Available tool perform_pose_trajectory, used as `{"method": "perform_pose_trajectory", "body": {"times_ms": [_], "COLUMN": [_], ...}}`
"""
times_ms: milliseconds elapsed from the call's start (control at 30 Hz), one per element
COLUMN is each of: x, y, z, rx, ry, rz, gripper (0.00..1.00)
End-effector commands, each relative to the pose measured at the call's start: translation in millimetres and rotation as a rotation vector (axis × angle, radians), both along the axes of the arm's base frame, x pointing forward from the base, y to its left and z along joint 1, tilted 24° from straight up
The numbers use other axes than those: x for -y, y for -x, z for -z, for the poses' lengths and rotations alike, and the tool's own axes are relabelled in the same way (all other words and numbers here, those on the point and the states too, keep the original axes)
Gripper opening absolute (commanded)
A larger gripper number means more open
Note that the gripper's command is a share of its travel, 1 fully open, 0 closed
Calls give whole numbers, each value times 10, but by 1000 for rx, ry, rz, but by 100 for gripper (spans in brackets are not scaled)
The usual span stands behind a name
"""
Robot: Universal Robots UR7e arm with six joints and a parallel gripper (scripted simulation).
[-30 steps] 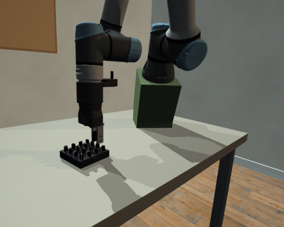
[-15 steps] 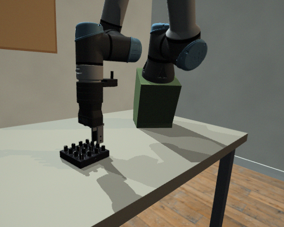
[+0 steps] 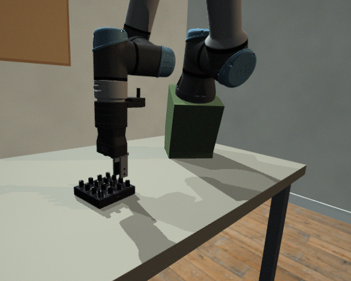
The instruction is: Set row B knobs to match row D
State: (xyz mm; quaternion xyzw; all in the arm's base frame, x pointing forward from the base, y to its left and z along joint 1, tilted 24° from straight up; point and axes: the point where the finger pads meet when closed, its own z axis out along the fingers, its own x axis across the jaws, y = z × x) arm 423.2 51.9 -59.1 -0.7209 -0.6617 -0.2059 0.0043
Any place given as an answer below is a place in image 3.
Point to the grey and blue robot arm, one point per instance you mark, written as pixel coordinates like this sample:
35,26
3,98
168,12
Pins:
219,53

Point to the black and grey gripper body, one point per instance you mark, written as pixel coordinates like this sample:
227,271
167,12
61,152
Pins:
111,116

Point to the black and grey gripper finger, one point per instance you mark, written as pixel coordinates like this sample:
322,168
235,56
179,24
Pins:
115,166
123,165

